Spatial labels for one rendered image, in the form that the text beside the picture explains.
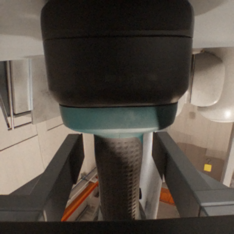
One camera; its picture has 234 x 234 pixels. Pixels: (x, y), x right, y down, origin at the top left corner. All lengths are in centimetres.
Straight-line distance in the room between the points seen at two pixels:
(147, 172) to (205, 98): 26
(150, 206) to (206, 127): 1086
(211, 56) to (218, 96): 11
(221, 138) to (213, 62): 1105
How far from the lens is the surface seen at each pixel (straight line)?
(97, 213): 20
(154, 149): 16
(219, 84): 51
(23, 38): 20
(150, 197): 45
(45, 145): 612
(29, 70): 280
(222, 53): 52
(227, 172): 84
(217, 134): 1141
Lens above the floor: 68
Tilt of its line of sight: 17 degrees up
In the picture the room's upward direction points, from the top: 179 degrees clockwise
